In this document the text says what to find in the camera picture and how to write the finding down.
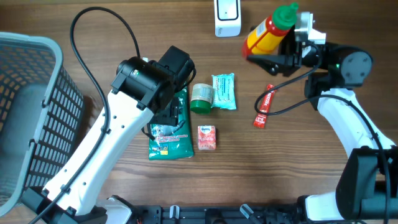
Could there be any green snack bag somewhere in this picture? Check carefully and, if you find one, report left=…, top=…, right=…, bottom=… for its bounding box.
left=149, top=88, right=194, bottom=160

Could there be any red chili sauce bottle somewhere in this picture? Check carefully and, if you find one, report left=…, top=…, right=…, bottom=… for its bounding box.
left=242, top=2, right=299, bottom=58

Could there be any green lid white jar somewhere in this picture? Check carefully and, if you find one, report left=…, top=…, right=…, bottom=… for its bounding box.
left=190, top=83, right=213, bottom=114

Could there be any light teal tissue pack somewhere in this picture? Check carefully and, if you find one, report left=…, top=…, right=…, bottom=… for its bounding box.
left=211, top=73, right=236, bottom=110

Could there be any red coffee stick sachet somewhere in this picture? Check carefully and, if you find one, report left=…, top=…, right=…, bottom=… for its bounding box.
left=253, top=90, right=275, bottom=128

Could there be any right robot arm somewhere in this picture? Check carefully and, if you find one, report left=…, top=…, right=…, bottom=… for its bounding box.
left=243, top=33, right=397, bottom=223

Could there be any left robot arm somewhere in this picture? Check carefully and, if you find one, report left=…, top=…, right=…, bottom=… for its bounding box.
left=22, top=46, right=194, bottom=223

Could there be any white barcode scanner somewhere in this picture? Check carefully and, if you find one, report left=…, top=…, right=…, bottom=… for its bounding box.
left=213, top=0, right=242, bottom=37

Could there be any grey plastic mesh basket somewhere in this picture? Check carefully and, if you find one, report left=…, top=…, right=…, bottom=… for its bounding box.
left=1, top=32, right=85, bottom=215

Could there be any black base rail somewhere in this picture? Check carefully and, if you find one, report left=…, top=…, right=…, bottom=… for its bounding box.
left=127, top=204, right=303, bottom=224

